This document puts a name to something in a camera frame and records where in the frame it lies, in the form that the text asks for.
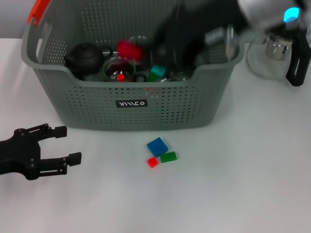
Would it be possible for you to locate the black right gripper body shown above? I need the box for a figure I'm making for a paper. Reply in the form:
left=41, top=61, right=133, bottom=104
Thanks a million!
left=152, top=0, right=246, bottom=71

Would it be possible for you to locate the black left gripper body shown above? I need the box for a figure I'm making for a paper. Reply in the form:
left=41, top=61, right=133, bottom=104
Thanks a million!
left=0, top=128, right=42, bottom=181

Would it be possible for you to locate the glass teacup with black sleeve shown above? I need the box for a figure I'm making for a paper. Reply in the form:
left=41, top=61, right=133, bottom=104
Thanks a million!
left=103, top=56, right=147, bottom=83
left=121, top=35, right=154, bottom=71
left=167, top=71, right=192, bottom=83

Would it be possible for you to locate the teal toy brick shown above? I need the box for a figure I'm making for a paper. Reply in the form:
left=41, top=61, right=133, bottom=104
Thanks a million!
left=150, top=64, right=167, bottom=78

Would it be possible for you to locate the dark red long brick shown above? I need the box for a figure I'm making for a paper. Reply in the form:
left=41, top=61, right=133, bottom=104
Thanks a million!
left=116, top=39, right=146, bottom=62

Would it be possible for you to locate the orange-red sloped brick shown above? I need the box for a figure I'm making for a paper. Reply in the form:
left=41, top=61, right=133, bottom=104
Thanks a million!
left=144, top=87, right=160, bottom=99

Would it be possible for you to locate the green sloped toy brick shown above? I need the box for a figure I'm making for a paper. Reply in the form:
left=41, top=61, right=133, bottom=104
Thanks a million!
left=159, top=151, right=177, bottom=164

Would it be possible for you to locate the grey perforated storage basket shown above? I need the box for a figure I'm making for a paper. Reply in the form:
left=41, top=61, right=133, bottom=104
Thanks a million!
left=20, top=0, right=245, bottom=133

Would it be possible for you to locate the black ceramic teapot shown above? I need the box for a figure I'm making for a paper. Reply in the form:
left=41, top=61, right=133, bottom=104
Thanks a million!
left=64, top=42, right=114, bottom=75

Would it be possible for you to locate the blue toy brick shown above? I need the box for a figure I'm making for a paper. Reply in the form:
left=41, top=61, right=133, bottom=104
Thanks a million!
left=146, top=137, right=169, bottom=158

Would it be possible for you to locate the glass pitcher with black handle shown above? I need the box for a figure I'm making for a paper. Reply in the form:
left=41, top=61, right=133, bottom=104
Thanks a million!
left=245, top=24, right=311, bottom=87

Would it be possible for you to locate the orange basket handle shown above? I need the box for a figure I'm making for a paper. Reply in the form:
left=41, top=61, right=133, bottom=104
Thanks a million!
left=27, top=0, right=52, bottom=26

